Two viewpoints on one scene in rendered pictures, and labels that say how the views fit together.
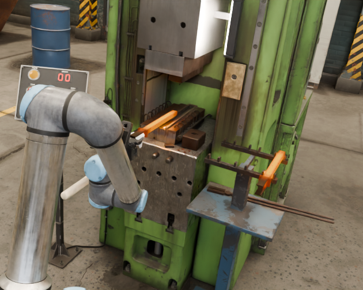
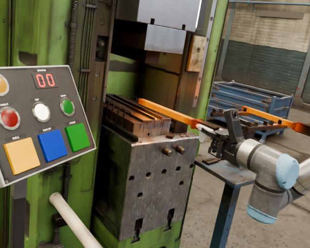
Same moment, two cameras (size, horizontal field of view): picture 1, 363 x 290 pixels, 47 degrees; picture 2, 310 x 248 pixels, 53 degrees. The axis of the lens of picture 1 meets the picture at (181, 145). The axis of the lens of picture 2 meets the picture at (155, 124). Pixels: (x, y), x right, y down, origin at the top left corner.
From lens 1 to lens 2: 185 cm
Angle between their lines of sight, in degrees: 57
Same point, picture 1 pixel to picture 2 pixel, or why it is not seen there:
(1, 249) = not seen: outside the picture
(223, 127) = (183, 103)
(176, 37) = (181, 8)
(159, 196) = (162, 197)
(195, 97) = not seen: hidden behind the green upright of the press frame
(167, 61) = (170, 37)
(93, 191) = (279, 202)
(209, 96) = (116, 81)
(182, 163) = (187, 148)
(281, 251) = not seen: hidden behind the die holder
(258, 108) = (208, 77)
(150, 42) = (153, 14)
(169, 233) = (167, 232)
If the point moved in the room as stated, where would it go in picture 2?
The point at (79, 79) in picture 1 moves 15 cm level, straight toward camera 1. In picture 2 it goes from (63, 78) to (109, 88)
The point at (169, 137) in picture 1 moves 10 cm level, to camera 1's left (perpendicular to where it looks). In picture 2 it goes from (164, 128) to (151, 132)
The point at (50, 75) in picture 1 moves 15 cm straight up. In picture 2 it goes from (25, 79) to (27, 20)
